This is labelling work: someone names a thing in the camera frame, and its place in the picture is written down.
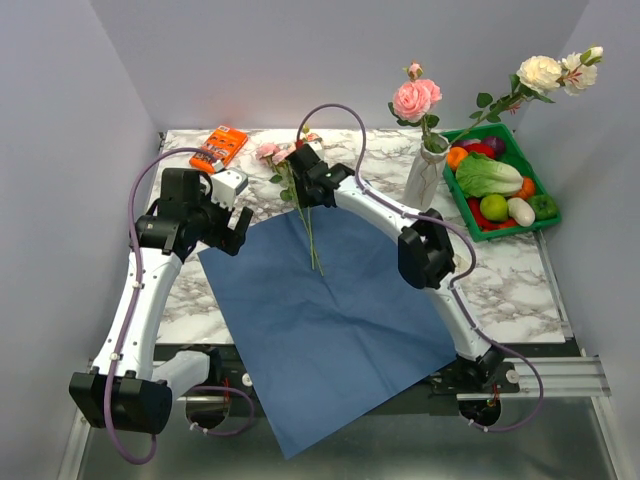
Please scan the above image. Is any pink flower bunch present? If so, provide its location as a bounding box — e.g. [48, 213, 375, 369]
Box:
[255, 143, 324, 276]

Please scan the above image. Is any pink flower stem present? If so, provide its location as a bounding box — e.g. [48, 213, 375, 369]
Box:
[388, 61, 446, 153]

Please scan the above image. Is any blue wrapping paper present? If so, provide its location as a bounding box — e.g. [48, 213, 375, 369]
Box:
[199, 207, 456, 458]

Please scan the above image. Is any white flower stem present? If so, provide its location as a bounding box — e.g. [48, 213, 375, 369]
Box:
[451, 45, 604, 143]

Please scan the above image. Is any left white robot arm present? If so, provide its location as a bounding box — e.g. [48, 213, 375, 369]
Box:
[69, 168, 253, 435]

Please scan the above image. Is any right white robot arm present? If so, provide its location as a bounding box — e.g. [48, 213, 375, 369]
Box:
[286, 141, 505, 393]

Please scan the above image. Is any white ribbed vase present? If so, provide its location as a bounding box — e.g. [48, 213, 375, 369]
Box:
[401, 135, 450, 212]

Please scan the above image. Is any orange box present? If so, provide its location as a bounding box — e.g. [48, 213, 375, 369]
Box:
[189, 125, 248, 175]

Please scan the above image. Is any orange fruit toy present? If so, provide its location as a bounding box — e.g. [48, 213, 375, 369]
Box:
[447, 146, 469, 172]

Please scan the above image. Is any green plastic tray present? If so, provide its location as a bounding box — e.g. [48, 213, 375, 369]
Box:
[443, 123, 562, 242]

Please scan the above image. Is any green lettuce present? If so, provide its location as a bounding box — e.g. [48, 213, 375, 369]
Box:
[455, 152, 524, 198]

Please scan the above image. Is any red pepper toy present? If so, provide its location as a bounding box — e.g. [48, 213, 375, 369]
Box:
[465, 142, 496, 159]

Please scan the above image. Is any red chili toy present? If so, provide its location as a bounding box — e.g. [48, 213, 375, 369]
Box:
[467, 198, 518, 232]

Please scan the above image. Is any green lime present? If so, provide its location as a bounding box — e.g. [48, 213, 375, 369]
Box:
[480, 194, 509, 223]

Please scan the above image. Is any purple onion toy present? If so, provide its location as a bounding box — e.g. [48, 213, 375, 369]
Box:
[481, 136, 506, 157]

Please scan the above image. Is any white eggplant toy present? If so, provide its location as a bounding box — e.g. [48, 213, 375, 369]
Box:
[507, 197, 536, 227]

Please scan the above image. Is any orange carrot toy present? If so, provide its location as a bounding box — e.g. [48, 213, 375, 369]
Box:
[515, 177, 536, 200]

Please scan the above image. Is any green bell pepper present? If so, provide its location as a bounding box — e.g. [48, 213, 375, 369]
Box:
[527, 194, 558, 221]

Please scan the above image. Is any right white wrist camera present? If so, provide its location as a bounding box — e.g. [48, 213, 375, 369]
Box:
[302, 140, 325, 160]

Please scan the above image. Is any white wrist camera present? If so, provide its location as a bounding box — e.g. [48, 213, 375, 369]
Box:
[211, 168, 248, 211]
[302, 140, 325, 160]

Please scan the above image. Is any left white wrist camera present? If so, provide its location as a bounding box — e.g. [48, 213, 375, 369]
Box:
[211, 168, 248, 211]

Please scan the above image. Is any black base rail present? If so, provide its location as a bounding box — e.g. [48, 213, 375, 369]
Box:
[154, 344, 520, 423]

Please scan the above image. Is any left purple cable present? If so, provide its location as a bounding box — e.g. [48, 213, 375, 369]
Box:
[102, 147, 256, 466]

